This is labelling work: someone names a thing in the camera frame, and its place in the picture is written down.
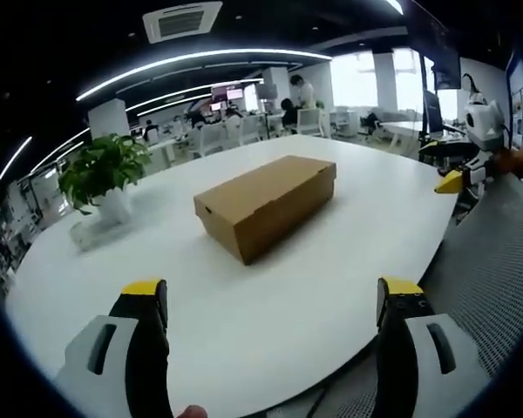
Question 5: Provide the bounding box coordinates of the ceiling air conditioner unit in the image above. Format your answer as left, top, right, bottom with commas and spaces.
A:
142, 1, 224, 44

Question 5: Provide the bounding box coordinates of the black cable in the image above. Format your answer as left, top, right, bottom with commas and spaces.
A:
303, 385, 334, 411

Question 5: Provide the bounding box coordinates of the green leafy plant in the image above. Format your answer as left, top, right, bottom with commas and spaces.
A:
57, 133, 153, 215

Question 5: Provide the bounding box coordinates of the pink lit monitor screen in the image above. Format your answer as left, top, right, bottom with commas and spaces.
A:
210, 84, 246, 104

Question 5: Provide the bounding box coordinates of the long curved ceiling light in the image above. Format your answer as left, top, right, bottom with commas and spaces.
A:
75, 48, 334, 103

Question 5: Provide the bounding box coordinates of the person's left hand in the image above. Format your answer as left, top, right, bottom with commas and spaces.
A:
174, 404, 208, 418

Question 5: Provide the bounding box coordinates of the brown cardboard shoe box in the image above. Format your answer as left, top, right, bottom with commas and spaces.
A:
193, 155, 337, 266

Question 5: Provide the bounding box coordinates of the dark wall-mounted screen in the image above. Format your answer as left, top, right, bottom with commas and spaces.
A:
432, 55, 462, 91

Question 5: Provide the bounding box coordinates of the white office chair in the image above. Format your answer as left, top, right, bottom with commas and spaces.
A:
198, 124, 228, 158
295, 107, 324, 137

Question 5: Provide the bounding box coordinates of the white plant pot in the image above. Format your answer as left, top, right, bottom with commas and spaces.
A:
89, 186, 134, 226

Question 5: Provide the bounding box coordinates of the white background desk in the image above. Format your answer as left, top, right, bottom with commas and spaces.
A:
379, 120, 425, 149

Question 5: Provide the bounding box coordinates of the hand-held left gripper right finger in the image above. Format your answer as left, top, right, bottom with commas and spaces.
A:
374, 274, 489, 418

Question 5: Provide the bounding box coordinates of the dark standing display screen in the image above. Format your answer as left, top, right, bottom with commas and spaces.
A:
421, 88, 445, 134

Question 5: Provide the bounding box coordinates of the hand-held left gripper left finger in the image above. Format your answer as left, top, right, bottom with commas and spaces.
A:
54, 280, 174, 418

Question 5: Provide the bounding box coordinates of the person's right hand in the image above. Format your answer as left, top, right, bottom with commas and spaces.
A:
487, 149, 523, 178

